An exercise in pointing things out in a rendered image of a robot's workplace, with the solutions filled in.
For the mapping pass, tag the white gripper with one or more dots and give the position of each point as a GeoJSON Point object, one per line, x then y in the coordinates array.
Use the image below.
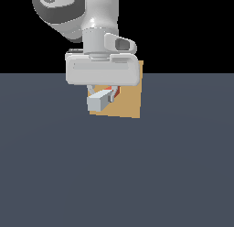
{"type": "Point", "coordinates": [100, 71]}

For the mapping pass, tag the tan wooden box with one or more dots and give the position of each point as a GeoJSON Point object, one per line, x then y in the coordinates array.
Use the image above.
{"type": "Point", "coordinates": [129, 99]}

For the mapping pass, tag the grey and orange peg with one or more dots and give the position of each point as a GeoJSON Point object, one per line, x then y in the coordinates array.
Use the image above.
{"type": "Point", "coordinates": [99, 101]}

